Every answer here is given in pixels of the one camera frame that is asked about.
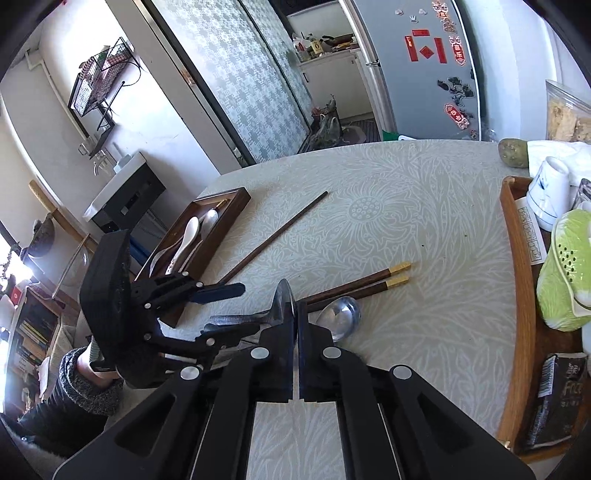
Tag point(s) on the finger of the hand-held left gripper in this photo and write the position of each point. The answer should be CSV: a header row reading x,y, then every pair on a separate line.
x,y
231,336
221,292

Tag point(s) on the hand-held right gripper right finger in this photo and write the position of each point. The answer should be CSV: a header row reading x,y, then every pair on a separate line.
x,y
318,369

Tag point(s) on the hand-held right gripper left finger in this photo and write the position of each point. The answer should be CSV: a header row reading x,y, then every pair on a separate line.
x,y
272,369

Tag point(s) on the metal spoon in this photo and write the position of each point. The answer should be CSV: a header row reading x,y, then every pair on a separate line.
x,y
339,316
210,218
282,304

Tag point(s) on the white printed ceramic spoon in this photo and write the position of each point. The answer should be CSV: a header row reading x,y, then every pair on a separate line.
x,y
161,263

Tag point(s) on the dark brown wooden tray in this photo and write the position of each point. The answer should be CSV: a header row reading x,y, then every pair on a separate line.
x,y
226,226

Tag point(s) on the dark brown chopstick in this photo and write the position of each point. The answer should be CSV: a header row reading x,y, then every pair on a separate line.
x,y
277,234

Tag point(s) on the person's left forearm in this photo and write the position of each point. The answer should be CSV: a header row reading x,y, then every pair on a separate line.
x,y
78,401

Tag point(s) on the blue towel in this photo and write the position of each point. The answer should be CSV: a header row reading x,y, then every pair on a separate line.
x,y
137,254

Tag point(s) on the bookshelf with books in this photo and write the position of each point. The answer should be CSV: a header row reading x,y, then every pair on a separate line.
x,y
32,332

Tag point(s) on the woven basket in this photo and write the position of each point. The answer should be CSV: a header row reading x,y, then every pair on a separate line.
x,y
41,237

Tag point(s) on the wooden ladder rack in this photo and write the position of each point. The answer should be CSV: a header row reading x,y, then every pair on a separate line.
x,y
60,217

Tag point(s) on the black sink cabinet white basin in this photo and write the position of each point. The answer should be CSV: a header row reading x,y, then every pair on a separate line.
x,y
129,198

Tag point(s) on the chrome faucet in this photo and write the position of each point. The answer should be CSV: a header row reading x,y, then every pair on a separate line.
x,y
99,165

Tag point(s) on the pile of shoes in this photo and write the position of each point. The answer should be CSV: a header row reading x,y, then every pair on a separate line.
x,y
325,124

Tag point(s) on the light wooden tray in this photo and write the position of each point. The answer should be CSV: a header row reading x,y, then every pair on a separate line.
x,y
517,300

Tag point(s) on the patterned sliding door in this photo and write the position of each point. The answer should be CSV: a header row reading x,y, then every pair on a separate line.
x,y
240,83

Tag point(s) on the dark floor mat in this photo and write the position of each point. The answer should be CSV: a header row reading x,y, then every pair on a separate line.
x,y
360,131

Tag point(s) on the black snack packet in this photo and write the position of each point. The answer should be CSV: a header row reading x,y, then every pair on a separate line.
x,y
554,401

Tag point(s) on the white kitchen cabinet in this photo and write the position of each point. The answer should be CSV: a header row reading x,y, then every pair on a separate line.
x,y
332,78

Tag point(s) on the white printed card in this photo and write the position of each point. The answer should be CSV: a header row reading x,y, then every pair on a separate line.
x,y
531,230

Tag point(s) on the clear oil bottle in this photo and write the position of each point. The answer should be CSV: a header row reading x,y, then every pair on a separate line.
x,y
301,50

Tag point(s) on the green plastic strainer cup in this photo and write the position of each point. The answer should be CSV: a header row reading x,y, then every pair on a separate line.
x,y
561,277

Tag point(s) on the dark yellow-label bottle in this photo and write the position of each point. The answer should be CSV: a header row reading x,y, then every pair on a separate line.
x,y
316,48

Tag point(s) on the black wok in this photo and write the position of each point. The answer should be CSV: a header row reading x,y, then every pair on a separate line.
x,y
337,41

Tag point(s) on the grey fridge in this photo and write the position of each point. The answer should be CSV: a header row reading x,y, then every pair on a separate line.
x,y
415,92

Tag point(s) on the white cup blue print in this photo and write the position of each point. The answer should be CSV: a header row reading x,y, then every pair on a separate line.
x,y
547,194

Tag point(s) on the round greenish brown object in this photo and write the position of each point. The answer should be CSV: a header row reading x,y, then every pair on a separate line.
x,y
513,153

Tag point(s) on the white crumpled cloth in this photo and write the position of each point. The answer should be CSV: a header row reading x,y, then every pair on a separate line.
x,y
554,150

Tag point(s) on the clear snack jar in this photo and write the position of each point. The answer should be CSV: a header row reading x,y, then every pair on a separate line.
x,y
568,115

